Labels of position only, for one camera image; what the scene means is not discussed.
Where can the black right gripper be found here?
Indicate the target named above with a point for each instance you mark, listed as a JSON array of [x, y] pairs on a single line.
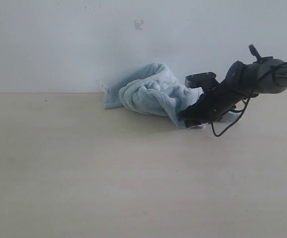
[[211, 106]]

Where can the light blue terry towel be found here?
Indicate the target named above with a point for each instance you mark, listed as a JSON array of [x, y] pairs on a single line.
[[152, 90]]

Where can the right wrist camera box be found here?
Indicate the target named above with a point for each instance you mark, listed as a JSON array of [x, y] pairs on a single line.
[[206, 81]]

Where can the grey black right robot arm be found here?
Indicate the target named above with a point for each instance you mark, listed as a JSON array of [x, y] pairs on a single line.
[[267, 75]]

